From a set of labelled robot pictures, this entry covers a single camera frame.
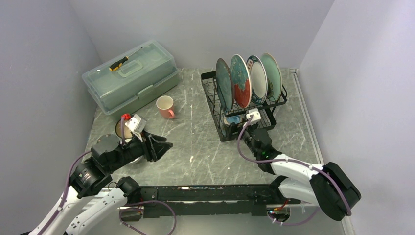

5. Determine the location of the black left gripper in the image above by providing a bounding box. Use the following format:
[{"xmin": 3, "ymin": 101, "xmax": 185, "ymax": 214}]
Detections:
[{"xmin": 107, "ymin": 128, "xmax": 173, "ymax": 172}]

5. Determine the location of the blue mug orange inside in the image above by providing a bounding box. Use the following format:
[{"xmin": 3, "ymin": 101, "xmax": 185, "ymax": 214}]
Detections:
[{"xmin": 224, "ymin": 115, "xmax": 243, "ymax": 125}]

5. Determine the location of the black wire dish rack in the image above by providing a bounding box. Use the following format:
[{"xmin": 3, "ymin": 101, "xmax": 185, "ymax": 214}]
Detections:
[{"xmin": 201, "ymin": 71, "xmax": 287, "ymax": 142}]

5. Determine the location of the light blue flower plate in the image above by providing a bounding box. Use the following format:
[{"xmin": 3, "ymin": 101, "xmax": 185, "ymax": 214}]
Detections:
[{"xmin": 260, "ymin": 53, "xmax": 282, "ymax": 102}]

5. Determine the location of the red teal flower plate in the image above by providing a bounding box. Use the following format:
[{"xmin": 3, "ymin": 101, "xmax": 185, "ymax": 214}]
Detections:
[{"xmin": 230, "ymin": 54, "xmax": 252, "ymax": 108}]

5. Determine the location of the dark blue speckled plate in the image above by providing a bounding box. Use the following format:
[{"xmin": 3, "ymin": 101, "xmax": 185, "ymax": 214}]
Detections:
[{"xmin": 215, "ymin": 58, "xmax": 234, "ymax": 113}]

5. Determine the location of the red teal rimmed plate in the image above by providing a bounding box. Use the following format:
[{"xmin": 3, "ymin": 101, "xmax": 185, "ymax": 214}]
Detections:
[{"xmin": 246, "ymin": 55, "xmax": 268, "ymax": 105}]

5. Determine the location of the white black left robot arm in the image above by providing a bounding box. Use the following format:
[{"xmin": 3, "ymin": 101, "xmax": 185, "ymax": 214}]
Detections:
[{"xmin": 29, "ymin": 132, "xmax": 173, "ymax": 235}]

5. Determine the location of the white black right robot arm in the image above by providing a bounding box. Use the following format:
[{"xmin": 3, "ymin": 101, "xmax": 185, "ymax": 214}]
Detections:
[{"xmin": 237, "ymin": 129, "xmax": 362, "ymax": 221}]

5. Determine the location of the white ceramic bowl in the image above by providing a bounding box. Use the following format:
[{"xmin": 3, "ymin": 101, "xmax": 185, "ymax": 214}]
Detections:
[{"xmin": 129, "ymin": 156, "xmax": 143, "ymax": 165}]

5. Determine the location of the pink ceramic mug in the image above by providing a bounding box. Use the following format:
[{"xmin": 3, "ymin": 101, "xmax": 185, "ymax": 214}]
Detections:
[{"xmin": 156, "ymin": 95, "xmax": 176, "ymax": 119}]

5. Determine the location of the green translucent plastic storage box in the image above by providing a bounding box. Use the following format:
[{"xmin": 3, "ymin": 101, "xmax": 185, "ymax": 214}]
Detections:
[{"xmin": 82, "ymin": 40, "xmax": 180, "ymax": 120}]

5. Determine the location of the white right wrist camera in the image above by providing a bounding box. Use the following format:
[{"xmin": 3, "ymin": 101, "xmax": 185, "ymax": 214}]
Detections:
[{"xmin": 246, "ymin": 108, "xmax": 261, "ymax": 125}]

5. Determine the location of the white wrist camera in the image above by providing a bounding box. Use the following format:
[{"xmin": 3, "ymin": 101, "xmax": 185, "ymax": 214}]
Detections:
[
  {"xmin": 124, "ymin": 114, "xmax": 147, "ymax": 142},
  {"xmin": 246, "ymin": 108, "xmax": 261, "ymax": 125}
]

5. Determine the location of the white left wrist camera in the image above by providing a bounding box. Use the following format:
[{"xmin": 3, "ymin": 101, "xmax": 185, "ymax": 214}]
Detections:
[{"xmin": 124, "ymin": 114, "xmax": 147, "ymax": 142}]

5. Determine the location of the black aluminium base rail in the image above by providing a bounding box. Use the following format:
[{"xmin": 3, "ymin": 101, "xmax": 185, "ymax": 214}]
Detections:
[{"xmin": 82, "ymin": 183, "xmax": 346, "ymax": 224}]

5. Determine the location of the yellow black handled screwdriver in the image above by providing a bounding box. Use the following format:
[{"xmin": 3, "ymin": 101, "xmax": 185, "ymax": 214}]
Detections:
[{"xmin": 109, "ymin": 47, "xmax": 143, "ymax": 71}]

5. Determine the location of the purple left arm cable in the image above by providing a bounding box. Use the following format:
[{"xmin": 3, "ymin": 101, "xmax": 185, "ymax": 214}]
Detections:
[{"xmin": 35, "ymin": 115, "xmax": 130, "ymax": 235}]

